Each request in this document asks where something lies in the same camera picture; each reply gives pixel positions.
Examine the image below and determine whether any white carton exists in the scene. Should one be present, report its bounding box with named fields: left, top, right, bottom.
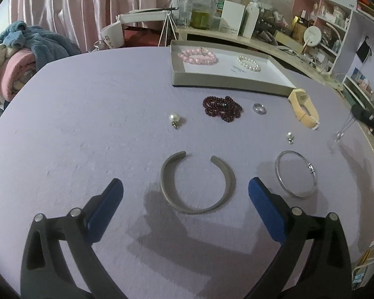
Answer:
left=220, top=0, right=246, bottom=36

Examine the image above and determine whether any green glass jar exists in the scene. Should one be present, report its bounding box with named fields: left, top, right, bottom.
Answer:
left=191, top=9, right=211, bottom=28

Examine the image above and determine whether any white pump bottle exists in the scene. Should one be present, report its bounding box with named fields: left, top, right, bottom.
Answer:
left=241, top=0, right=262, bottom=39

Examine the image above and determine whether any dark red bead bracelet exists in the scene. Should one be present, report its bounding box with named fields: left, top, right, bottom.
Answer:
left=202, top=95, right=243, bottom=123

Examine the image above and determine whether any peach band bracelet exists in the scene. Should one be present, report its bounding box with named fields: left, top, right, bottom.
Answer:
left=288, top=88, right=320, bottom=130

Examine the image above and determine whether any black comb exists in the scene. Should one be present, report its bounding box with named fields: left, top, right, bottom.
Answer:
left=129, top=7, right=179, bottom=14

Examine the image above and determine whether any grey shallow box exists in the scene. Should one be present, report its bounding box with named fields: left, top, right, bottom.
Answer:
left=170, top=40, right=297, bottom=97

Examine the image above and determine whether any grey cuff bangle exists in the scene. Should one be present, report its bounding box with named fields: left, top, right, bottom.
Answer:
left=160, top=151, right=236, bottom=215

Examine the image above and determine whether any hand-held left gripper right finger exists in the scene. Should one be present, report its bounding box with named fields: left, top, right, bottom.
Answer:
left=248, top=177, right=353, bottom=299

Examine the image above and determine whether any white pearl bracelet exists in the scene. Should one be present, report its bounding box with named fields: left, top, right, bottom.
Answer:
left=237, top=55, right=261, bottom=72

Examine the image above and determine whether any white storage tray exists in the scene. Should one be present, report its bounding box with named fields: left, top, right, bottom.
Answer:
left=117, top=8, right=180, bottom=25

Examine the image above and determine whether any thin silver bangle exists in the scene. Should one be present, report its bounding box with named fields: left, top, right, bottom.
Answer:
left=275, top=151, right=318, bottom=199

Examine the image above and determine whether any red cabinet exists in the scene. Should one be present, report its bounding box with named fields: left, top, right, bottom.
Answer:
left=123, top=26, right=172, bottom=49

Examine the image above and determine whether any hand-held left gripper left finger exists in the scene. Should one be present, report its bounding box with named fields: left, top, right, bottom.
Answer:
left=20, top=178, right=127, bottom=299

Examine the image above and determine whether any round white mirror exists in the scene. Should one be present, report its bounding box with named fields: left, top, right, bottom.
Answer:
left=302, top=26, right=323, bottom=53

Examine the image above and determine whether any pink folded blanket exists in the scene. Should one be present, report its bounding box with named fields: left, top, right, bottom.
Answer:
left=0, top=50, right=38, bottom=100

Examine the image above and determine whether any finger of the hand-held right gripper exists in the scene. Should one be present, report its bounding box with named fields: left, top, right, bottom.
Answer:
left=352, top=104, right=374, bottom=131

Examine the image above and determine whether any black pouch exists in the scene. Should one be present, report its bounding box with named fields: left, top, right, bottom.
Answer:
left=356, top=39, right=370, bottom=63

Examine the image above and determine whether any pink curtain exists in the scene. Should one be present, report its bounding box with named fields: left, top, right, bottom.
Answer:
left=6, top=0, right=175, bottom=53

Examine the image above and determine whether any beige curved desk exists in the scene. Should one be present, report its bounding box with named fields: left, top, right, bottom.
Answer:
left=175, top=26, right=374, bottom=159

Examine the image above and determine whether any blue fleece garment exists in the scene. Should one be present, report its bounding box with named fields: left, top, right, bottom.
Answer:
left=0, top=21, right=82, bottom=69

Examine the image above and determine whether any pink bead bracelet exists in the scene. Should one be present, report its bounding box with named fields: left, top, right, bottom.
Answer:
left=178, top=47, right=219, bottom=67

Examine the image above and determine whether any white printed bucket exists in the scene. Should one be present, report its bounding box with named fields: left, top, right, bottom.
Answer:
left=100, top=22, right=125, bottom=50

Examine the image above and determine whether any pink shelf unit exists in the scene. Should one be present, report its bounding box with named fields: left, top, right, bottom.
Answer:
left=294, top=0, right=374, bottom=75

